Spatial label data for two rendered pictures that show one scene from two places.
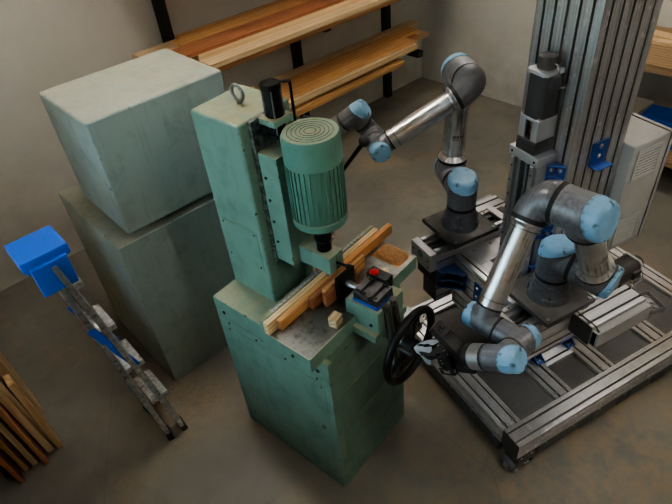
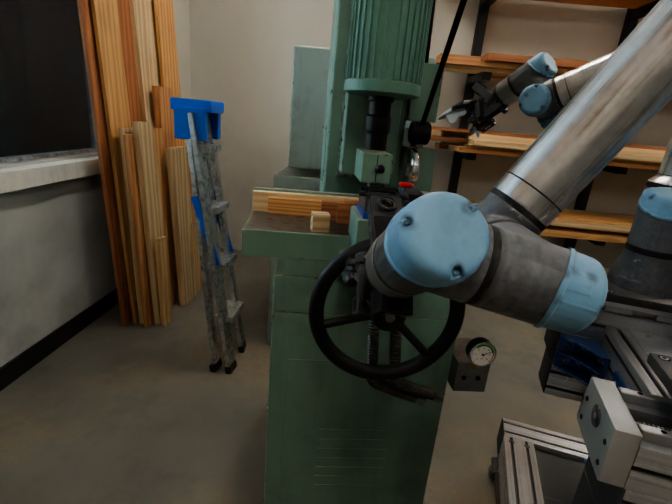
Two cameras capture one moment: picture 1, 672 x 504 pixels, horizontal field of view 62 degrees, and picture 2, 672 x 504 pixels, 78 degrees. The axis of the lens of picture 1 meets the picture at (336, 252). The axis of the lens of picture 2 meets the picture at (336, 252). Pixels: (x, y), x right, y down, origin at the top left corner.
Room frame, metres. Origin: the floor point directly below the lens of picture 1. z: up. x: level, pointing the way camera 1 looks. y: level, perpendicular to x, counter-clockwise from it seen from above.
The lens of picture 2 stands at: (0.61, -0.59, 1.14)
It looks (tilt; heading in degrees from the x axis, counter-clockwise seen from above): 18 degrees down; 41
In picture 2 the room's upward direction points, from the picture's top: 5 degrees clockwise
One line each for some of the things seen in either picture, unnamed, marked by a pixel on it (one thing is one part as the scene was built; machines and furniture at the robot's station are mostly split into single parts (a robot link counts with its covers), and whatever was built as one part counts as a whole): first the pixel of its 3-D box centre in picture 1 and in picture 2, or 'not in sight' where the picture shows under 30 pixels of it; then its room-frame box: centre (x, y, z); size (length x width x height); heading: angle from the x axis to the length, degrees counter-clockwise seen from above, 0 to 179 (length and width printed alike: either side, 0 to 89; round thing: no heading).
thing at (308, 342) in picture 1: (355, 302); (376, 243); (1.37, -0.05, 0.87); 0.61 x 0.30 x 0.06; 137
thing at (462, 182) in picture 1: (461, 187); (665, 218); (1.83, -0.52, 0.98); 0.13 x 0.12 x 0.14; 6
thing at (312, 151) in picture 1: (315, 177); (389, 22); (1.44, 0.04, 1.35); 0.18 x 0.18 x 0.31
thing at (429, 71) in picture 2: not in sight; (422, 93); (1.69, 0.09, 1.23); 0.09 x 0.08 x 0.15; 47
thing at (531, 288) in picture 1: (550, 281); not in sight; (1.37, -0.73, 0.87); 0.15 x 0.15 x 0.10
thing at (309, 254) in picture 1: (321, 256); (372, 168); (1.45, 0.05, 1.03); 0.14 x 0.07 x 0.09; 47
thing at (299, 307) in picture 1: (339, 272); (391, 213); (1.48, 0.00, 0.92); 0.62 x 0.02 x 0.04; 137
